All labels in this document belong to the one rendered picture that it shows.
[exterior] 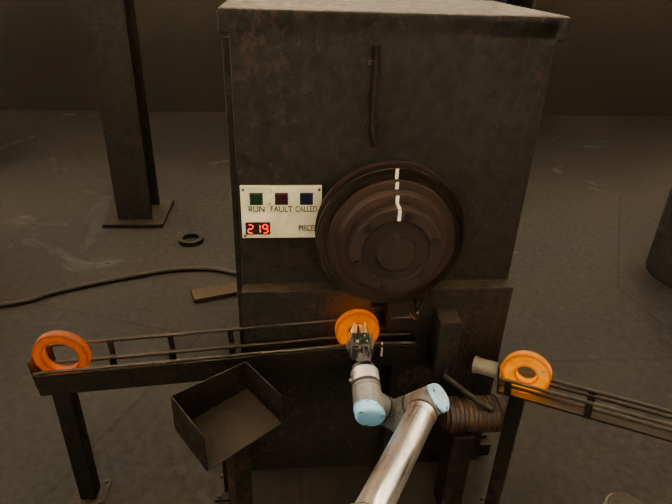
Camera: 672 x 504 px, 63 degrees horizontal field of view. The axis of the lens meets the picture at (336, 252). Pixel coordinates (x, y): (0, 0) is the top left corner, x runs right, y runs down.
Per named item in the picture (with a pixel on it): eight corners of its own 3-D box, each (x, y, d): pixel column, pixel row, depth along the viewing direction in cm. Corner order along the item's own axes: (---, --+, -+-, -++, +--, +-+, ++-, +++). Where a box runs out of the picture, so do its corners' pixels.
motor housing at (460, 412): (424, 489, 223) (440, 388, 198) (477, 487, 225) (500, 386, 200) (432, 518, 212) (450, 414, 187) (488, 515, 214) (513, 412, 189)
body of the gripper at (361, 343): (373, 330, 181) (377, 361, 173) (370, 346, 187) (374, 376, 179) (350, 331, 181) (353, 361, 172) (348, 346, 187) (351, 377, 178)
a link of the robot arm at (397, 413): (423, 428, 170) (397, 416, 164) (395, 439, 177) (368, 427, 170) (421, 400, 176) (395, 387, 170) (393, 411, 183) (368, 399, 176)
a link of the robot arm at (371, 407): (370, 431, 169) (347, 421, 163) (366, 395, 178) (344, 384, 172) (393, 419, 164) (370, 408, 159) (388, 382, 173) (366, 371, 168)
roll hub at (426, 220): (346, 285, 174) (349, 203, 161) (432, 283, 177) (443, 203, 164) (347, 294, 169) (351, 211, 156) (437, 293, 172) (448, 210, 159)
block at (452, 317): (426, 358, 209) (433, 305, 198) (446, 358, 210) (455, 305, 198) (432, 377, 199) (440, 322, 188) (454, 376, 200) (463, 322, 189)
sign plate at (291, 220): (242, 235, 184) (240, 184, 176) (320, 234, 186) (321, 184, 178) (242, 238, 182) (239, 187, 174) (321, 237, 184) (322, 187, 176)
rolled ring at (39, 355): (80, 333, 181) (83, 327, 184) (23, 337, 181) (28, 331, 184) (94, 377, 190) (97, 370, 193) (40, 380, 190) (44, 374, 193)
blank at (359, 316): (332, 311, 190) (333, 316, 187) (377, 305, 191) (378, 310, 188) (336, 347, 197) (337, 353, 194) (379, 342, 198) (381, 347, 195)
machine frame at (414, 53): (246, 358, 292) (226, -8, 210) (446, 352, 302) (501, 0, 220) (237, 471, 228) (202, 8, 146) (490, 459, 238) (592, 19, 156)
